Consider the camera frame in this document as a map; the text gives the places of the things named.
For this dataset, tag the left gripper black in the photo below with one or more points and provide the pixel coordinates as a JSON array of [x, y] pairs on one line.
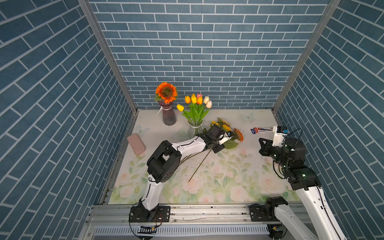
[[219, 148]]

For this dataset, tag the red orange tulip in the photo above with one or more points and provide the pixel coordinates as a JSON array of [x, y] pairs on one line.
[[200, 109]]

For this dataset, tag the purple glass vase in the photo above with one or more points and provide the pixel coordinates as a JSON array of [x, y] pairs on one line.
[[168, 114]]

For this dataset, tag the beige daisy flower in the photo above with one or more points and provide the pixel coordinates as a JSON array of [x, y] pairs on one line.
[[224, 122]]

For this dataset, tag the orange gerbera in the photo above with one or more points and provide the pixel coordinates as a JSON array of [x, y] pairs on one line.
[[235, 140], [166, 93]]

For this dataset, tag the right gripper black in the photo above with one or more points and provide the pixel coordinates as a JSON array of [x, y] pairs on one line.
[[265, 147]]

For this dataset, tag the clear glass vase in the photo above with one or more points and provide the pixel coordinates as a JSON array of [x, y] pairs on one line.
[[194, 129]]

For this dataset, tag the white tulip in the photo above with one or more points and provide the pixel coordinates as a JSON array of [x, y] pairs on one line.
[[206, 98]]

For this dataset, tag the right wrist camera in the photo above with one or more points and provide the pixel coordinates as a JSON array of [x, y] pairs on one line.
[[280, 133]]

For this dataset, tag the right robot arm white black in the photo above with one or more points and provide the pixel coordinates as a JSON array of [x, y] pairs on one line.
[[309, 198]]

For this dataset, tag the orange yellow tulip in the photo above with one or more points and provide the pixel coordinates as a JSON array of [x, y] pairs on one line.
[[194, 108]]

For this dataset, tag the pink rectangular box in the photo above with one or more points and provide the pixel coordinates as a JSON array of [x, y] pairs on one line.
[[136, 144]]

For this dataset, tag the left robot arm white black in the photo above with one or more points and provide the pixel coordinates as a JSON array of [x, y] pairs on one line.
[[164, 162]]

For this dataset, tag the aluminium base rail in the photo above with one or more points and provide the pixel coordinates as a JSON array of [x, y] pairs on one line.
[[185, 220]]

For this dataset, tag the light pink tulip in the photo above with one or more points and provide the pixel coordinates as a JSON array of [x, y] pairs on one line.
[[206, 110]]

